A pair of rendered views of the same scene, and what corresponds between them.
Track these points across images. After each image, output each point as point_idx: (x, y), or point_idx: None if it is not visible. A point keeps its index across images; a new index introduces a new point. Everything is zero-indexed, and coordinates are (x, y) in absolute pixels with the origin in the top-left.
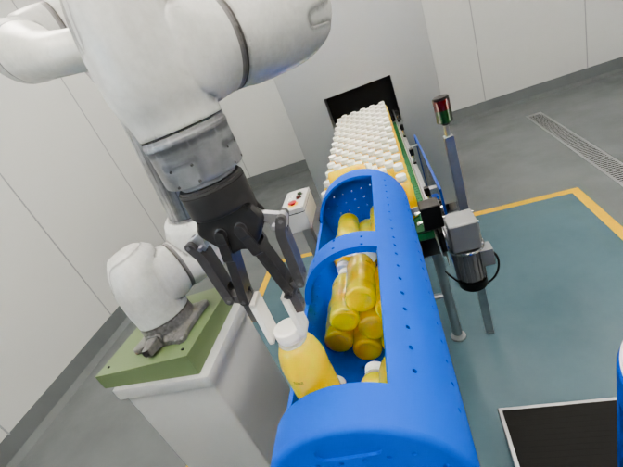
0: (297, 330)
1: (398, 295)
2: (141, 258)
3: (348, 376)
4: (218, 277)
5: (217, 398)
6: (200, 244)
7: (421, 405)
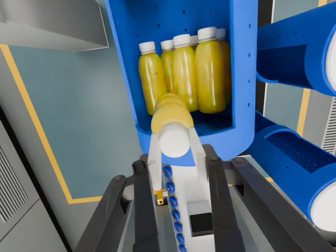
0: (189, 148)
1: (247, 1)
2: None
3: (146, 22)
4: (118, 246)
5: (13, 24)
6: None
7: (248, 130)
